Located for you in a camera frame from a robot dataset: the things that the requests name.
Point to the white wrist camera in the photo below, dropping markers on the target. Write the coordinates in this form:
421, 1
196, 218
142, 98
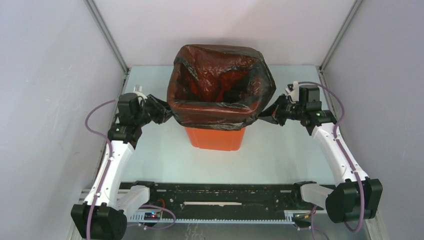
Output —
138, 90
292, 92

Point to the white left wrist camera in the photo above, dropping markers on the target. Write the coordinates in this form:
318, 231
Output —
138, 90

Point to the orange plastic trash bin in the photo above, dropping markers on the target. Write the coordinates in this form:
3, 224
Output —
211, 139

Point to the black plastic trash bag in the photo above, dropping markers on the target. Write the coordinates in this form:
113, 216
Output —
219, 87

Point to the white toothed cable duct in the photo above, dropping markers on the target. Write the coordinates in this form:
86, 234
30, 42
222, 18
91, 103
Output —
267, 218

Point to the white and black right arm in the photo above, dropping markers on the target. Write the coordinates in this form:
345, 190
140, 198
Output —
356, 196

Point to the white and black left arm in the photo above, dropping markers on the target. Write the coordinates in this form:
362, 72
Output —
103, 215

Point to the aluminium frame rail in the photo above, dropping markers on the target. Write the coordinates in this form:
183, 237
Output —
102, 25

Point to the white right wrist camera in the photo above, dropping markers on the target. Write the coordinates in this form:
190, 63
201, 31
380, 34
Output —
292, 92

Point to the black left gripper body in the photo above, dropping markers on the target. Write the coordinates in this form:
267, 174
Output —
154, 111

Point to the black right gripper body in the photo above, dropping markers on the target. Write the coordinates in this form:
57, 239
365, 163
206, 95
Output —
283, 110

